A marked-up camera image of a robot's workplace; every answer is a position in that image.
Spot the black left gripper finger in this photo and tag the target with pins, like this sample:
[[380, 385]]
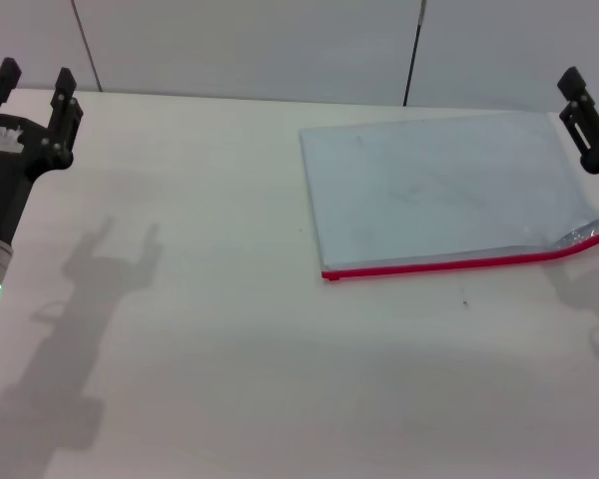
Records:
[[62, 125], [7, 75]]

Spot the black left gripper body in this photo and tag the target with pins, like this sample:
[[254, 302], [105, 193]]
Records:
[[2, 179]]

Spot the clear document bag red zipper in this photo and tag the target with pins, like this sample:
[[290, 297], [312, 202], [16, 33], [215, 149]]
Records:
[[429, 189]]

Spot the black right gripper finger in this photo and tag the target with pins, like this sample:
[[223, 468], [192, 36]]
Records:
[[591, 130]]

